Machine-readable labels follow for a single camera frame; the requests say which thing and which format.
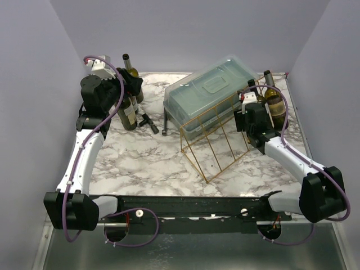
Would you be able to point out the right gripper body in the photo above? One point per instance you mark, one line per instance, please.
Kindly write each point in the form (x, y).
(239, 121)

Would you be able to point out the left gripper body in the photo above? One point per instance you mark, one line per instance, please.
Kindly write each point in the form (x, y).
(113, 89)

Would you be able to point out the green wine bottle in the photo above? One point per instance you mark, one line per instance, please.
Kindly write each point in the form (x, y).
(276, 107)
(260, 99)
(133, 72)
(135, 104)
(127, 115)

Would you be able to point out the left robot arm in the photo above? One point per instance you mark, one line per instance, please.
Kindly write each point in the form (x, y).
(70, 205)

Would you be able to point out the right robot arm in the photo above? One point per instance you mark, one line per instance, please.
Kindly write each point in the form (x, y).
(322, 193)

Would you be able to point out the black T-shaped tool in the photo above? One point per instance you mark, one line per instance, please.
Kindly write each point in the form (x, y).
(147, 120)

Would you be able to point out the clear plastic storage box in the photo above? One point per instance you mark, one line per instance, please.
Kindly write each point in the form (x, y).
(196, 102)

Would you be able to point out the dark metal bar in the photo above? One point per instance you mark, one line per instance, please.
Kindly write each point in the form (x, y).
(164, 131)

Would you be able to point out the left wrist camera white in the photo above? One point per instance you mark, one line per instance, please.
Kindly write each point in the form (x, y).
(100, 69)

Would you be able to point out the gold wire wine rack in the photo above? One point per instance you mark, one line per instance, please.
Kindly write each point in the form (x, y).
(210, 141)

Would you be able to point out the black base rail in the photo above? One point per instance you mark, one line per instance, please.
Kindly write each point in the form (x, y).
(193, 215)

